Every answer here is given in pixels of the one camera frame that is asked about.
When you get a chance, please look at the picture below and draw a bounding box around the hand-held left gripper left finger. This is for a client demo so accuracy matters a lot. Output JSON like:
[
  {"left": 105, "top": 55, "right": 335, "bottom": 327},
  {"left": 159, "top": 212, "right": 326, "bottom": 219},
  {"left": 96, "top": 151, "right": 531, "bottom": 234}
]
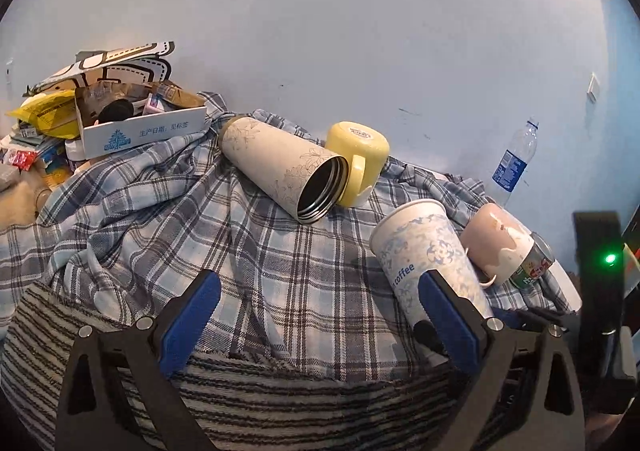
[{"left": 55, "top": 270, "right": 223, "bottom": 451}]

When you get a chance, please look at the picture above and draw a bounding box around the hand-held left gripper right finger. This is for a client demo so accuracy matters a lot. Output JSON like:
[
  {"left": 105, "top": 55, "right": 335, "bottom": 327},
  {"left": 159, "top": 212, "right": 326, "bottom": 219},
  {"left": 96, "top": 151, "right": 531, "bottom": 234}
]
[{"left": 413, "top": 270, "right": 586, "bottom": 451}]

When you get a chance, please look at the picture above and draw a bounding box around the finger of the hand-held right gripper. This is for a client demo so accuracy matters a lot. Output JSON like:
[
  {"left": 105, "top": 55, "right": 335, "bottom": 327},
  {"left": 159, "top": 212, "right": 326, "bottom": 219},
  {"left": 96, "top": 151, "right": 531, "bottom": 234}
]
[{"left": 495, "top": 306, "right": 582, "bottom": 333}]

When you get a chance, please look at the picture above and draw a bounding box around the white blue paper coffee cup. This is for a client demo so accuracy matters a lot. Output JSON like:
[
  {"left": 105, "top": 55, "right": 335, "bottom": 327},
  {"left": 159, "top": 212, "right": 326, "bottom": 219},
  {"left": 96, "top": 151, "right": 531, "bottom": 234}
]
[{"left": 369, "top": 199, "right": 496, "bottom": 368}]

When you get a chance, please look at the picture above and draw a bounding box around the pink white ceramic cup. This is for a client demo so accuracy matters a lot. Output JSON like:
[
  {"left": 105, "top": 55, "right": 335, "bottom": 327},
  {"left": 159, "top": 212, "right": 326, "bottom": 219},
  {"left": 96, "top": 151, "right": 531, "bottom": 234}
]
[{"left": 459, "top": 203, "right": 535, "bottom": 288}]

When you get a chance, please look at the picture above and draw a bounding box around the green drink can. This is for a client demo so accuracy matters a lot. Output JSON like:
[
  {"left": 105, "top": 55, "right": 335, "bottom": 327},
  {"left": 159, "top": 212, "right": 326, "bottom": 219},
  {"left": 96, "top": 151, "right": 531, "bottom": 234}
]
[{"left": 509, "top": 231, "right": 556, "bottom": 290}]

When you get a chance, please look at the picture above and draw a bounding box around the blue plaid cloth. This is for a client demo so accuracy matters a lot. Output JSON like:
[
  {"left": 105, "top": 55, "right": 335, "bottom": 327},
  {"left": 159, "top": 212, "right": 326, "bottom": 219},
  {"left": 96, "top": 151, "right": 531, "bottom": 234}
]
[{"left": 0, "top": 91, "right": 583, "bottom": 382}]

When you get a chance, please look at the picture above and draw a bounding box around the grey striped blanket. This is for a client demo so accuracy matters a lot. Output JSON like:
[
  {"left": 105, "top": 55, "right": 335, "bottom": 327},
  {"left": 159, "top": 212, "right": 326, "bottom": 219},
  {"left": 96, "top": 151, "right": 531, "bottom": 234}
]
[{"left": 0, "top": 281, "right": 506, "bottom": 451}]

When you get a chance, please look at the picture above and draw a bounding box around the clear plastic water bottle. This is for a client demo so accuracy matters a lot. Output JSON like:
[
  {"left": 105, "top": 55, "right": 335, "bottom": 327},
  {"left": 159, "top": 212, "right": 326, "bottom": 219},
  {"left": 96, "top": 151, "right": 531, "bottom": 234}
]
[{"left": 491, "top": 117, "right": 540, "bottom": 209}]

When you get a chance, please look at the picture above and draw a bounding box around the beige floral thermos tumbler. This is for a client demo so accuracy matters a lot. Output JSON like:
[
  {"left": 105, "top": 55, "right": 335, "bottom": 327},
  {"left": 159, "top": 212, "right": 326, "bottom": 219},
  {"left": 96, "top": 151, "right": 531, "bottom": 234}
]
[{"left": 218, "top": 115, "right": 350, "bottom": 224}]

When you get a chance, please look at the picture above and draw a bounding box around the white cardboard box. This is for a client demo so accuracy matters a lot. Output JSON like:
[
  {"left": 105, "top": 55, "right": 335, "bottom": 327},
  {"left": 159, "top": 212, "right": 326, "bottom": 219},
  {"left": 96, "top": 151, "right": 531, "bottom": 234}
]
[{"left": 74, "top": 83, "right": 209, "bottom": 158}]

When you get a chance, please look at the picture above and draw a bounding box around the yellow mug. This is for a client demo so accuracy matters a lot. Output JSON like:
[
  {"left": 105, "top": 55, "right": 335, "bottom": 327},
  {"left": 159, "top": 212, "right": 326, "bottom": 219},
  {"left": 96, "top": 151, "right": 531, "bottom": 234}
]
[{"left": 325, "top": 121, "right": 390, "bottom": 208}]

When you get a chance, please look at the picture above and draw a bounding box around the beige towel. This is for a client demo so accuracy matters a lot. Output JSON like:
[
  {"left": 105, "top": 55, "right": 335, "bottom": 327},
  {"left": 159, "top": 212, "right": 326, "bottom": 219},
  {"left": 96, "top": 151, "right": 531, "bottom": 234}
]
[{"left": 0, "top": 171, "right": 56, "bottom": 232}]

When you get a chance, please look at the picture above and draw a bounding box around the black round lid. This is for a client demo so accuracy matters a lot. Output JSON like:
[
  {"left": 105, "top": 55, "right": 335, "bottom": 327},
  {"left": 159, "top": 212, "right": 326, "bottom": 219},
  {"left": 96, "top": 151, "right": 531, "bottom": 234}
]
[{"left": 97, "top": 100, "right": 134, "bottom": 123}]

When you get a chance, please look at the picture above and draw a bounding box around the red snack packet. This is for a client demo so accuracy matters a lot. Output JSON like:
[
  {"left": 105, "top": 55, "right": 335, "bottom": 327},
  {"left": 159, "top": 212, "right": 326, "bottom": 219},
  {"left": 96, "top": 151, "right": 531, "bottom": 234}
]
[{"left": 2, "top": 148, "right": 39, "bottom": 172}]

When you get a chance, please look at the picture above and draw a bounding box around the brown foil packet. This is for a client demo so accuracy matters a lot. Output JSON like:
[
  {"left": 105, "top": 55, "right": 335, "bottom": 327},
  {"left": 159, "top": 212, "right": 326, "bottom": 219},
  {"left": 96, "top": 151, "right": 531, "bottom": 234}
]
[{"left": 76, "top": 83, "right": 151, "bottom": 124}]

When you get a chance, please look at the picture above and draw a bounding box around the yellow snack packet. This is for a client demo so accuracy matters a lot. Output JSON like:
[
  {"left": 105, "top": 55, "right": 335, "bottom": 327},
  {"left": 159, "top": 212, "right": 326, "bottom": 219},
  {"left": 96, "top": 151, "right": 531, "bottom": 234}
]
[{"left": 6, "top": 90, "right": 82, "bottom": 140}]

